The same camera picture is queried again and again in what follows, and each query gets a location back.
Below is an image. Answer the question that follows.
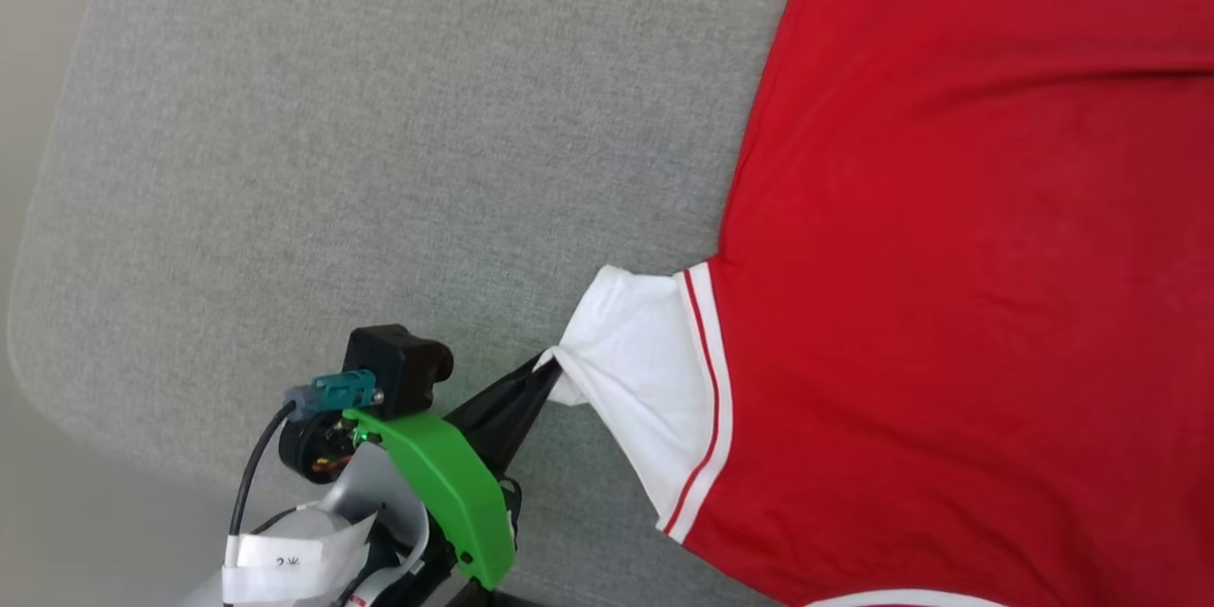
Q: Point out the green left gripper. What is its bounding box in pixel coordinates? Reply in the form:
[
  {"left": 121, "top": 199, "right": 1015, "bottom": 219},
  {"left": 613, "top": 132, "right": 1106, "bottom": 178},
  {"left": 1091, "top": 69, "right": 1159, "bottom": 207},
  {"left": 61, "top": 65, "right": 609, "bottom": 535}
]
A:
[{"left": 342, "top": 353, "right": 564, "bottom": 592}]

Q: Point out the red white basketball jersey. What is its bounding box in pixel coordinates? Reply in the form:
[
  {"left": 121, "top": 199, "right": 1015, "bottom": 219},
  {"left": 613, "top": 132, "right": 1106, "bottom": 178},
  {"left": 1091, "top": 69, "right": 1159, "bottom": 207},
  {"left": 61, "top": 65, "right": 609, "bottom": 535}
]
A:
[{"left": 534, "top": 0, "right": 1214, "bottom": 607}]

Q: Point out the white paper label tag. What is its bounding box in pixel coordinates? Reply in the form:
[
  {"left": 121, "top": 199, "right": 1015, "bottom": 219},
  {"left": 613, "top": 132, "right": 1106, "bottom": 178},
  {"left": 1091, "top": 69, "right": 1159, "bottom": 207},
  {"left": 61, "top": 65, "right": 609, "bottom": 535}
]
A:
[{"left": 221, "top": 514, "right": 382, "bottom": 605}]

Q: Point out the teal cable connector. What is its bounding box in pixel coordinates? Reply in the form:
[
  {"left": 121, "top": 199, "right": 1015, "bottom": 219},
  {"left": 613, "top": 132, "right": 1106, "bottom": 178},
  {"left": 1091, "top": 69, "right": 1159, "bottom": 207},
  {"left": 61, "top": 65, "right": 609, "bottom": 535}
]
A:
[{"left": 283, "top": 369, "right": 386, "bottom": 424}]

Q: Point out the thin black cable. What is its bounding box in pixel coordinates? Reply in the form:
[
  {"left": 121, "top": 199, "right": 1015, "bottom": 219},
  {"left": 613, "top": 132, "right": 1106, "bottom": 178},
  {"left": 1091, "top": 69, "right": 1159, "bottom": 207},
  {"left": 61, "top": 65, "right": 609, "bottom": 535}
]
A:
[{"left": 227, "top": 398, "right": 301, "bottom": 542}]

